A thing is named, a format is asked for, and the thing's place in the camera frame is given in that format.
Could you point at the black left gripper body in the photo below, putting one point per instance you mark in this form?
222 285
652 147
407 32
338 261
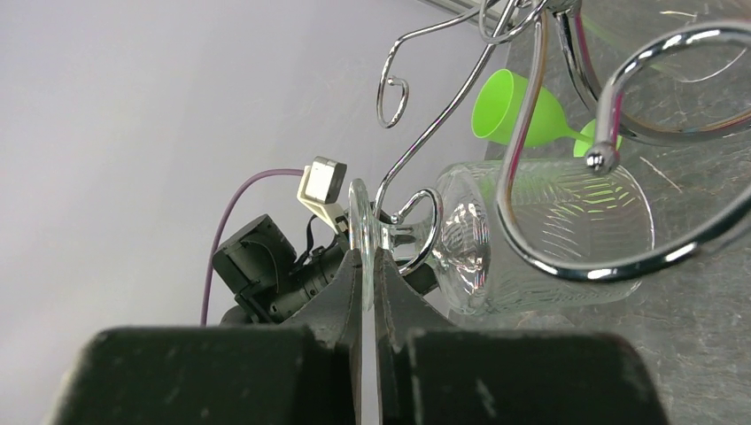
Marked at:
319 272

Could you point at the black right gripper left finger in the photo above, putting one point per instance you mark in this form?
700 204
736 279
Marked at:
304 371

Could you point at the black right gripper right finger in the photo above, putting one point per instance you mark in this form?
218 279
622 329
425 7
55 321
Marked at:
433 372

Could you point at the clear wine glass front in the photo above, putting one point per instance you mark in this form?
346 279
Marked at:
561 208

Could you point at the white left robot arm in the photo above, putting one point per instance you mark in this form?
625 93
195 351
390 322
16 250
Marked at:
272 285

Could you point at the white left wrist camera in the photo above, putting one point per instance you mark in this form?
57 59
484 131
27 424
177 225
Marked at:
319 189

